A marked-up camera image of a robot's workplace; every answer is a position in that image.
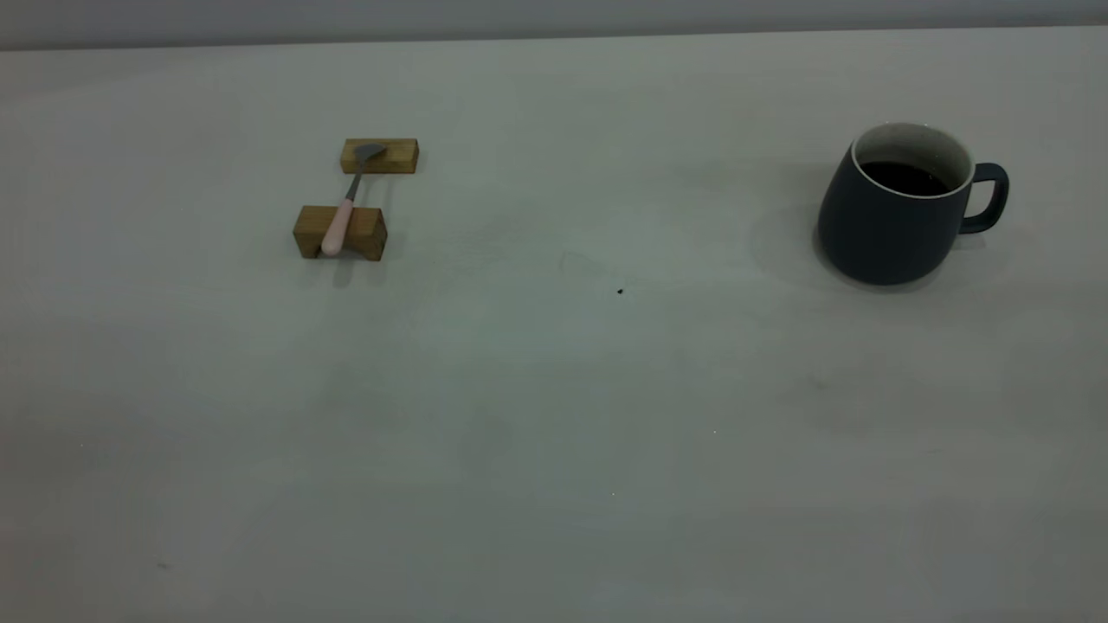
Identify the pink handled metal spoon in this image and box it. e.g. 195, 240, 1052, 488
321, 143, 388, 257

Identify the dark grey ceramic cup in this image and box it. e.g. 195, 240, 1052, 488
816, 122, 1010, 286

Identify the flat wooden block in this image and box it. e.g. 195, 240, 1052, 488
339, 138, 420, 175

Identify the arched wooden block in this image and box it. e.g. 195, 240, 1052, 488
293, 205, 388, 261

